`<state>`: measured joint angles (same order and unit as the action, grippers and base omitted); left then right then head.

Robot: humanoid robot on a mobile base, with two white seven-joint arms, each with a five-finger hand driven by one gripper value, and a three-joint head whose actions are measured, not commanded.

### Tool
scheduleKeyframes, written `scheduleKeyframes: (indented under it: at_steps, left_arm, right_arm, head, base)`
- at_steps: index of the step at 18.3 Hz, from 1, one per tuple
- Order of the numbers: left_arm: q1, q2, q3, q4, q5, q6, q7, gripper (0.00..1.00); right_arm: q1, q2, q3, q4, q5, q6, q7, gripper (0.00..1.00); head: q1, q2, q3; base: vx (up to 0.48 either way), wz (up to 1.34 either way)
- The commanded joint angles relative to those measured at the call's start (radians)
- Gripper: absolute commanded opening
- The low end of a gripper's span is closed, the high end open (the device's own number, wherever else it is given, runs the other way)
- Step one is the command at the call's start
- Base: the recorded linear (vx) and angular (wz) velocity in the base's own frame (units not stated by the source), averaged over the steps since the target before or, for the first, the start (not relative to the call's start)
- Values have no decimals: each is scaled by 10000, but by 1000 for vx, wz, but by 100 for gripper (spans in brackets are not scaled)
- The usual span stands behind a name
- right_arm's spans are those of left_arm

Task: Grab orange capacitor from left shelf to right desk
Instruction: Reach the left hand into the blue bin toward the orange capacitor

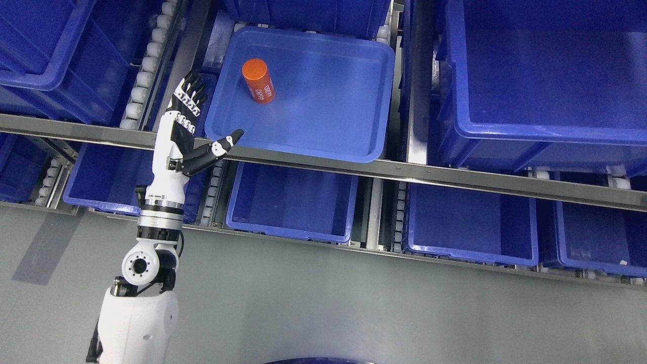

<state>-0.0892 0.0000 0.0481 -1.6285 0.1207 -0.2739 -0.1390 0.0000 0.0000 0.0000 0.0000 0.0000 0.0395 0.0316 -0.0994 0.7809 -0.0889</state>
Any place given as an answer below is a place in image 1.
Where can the blue bin top centre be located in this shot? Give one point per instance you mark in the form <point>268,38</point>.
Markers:
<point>353,18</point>

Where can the large blue bin right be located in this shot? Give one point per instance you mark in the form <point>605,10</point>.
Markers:
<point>558,85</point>

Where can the blue bin lower centre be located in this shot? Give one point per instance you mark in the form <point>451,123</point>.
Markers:
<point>293,203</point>

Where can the blue bin far left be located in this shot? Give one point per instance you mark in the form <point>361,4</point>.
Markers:
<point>21,165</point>

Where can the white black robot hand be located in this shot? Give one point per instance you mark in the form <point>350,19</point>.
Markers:
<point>175,157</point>

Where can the metal shelf rack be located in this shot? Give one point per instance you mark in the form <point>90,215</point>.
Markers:
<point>186,34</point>

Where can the blue bin upper left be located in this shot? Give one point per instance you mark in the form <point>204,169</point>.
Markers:
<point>69,60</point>

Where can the blue bin lower right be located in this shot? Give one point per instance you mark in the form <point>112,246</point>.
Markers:
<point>471,225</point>

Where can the shallow blue plastic tray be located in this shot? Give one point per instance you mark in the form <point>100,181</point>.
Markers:
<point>332,94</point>

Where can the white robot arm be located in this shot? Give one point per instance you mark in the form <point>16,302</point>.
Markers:
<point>140,309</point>

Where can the blue bin far right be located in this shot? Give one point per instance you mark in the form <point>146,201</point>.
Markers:
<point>599,238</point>

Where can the orange cylindrical capacitor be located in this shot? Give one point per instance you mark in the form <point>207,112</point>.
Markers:
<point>257,77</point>

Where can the blue bin lower left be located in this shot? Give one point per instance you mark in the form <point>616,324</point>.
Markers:
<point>105,178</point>

